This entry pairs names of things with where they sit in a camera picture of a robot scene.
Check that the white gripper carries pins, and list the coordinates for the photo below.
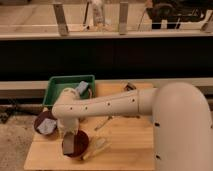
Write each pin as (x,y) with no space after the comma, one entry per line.
(68,126)

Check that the red bowl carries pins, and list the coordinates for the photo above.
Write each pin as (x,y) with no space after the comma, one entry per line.
(81,142)

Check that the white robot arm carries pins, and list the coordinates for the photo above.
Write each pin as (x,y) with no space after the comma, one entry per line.
(182,121)

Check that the grey sponge in brown bowl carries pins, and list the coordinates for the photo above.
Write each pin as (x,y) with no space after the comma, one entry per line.
(47,126)

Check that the dark brown bowl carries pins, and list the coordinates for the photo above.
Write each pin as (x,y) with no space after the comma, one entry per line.
(41,117)

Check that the green plastic tray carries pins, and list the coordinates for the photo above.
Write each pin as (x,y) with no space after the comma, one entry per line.
(57,83)

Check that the small black binder clip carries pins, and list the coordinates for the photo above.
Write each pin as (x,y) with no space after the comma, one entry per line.
(129,87)

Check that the black machine in background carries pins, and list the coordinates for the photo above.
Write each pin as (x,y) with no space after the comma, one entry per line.
(177,11)

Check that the left metal bracket post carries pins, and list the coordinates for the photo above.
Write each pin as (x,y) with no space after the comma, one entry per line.
(60,19)

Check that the metal bracket post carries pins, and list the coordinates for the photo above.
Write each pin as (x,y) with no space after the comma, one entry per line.
(60,19)
(123,15)

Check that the right metal bracket post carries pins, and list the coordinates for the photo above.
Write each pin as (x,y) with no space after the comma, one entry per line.
(123,15)

